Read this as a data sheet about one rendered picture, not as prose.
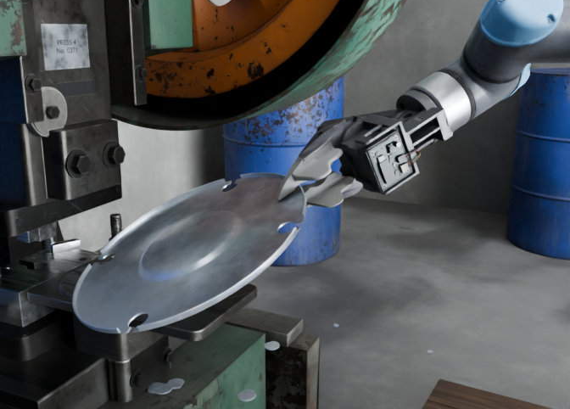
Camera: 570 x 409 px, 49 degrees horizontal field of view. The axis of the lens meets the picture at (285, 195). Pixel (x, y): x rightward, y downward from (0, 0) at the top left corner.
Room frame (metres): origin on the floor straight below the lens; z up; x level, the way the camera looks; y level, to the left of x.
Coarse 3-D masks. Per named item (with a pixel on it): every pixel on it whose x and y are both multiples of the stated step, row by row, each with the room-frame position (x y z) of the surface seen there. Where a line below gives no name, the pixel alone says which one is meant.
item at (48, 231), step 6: (54, 222) 0.79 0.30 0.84; (36, 228) 0.77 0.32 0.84; (42, 228) 0.77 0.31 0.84; (48, 228) 0.78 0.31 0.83; (54, 228) 0.79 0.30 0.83; (24, 234) 0.76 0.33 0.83; (30, 234) 0.76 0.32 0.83; (36, 234) 0.77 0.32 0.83; (42, 234) 0.77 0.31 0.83; (48, 234) 0.78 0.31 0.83; (54, 234) 0.79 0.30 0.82; (18, 240) 0.77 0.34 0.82; (24, 240) 0.76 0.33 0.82; (30, 240) 0.76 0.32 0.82; (36, 240) 0.77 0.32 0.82
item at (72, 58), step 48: (48, 0) 0.73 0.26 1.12; (96, 0) 0.80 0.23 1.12; (48, 48) 0.73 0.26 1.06; (96, 48) 0.80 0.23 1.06; (48, 96) 0.71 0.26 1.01; (96, 96) 0.79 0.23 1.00; (0, 144) 0.70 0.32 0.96; (48, 144) 0.70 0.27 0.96; (96, 144) 0.74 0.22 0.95; (0, 192) 0.71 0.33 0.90; (48, 192) 0.71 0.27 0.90
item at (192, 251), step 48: (192, 192) 0.83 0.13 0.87; (240, 192) 0.78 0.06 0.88; (144, 240) 0.75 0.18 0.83; (192, 240) 0.69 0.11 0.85; (240, 240) 0.65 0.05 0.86; (288, 240) 0.61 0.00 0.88; (96, 288) 0.68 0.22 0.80; (144, 288) 0.63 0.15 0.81; (192, 288) 0.60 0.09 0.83; (240, 288) 0.56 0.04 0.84
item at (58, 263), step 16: (32, 256) 0.82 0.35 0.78; (48, 256) 0.82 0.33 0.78; (64, 256) 0.82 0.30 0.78; (80, 256) 0.82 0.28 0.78; (96, 256) 0.82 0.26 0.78; (16, 272) 0.77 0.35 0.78; (32, 272) 0.77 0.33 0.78; (48, 272) 0.77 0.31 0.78; (0, 288) 0.72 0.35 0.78; (16, 288) 0.72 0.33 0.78; (0, 304) 0.72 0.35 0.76; (16, 304) 0.70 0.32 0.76; (32, 304) 0.72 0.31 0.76; (0, 320) 0.72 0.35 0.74; (16, 320) 0.71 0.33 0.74; (32, 320) 0.71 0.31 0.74
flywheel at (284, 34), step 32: (192, 0) 1.11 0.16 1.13; (256, 0) 1.06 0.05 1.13; (288, 0) 1.03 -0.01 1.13; (320, 0) 0.97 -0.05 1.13; (352, 0) 1.00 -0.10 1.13; (224, 32) 1.08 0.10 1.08; (256, 32) 1.04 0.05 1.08; (288, 32) 0.99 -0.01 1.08; (320, 32) 0.99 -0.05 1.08; (160, 64) 1.10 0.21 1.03; (192, 64) 1.07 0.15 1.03; (224, 64) 1.04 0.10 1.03; (256, 64) 1.02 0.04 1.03; (288, 64) 1.03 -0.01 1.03; (160, 96) 1.10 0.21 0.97; (192, 96) 1.07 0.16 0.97
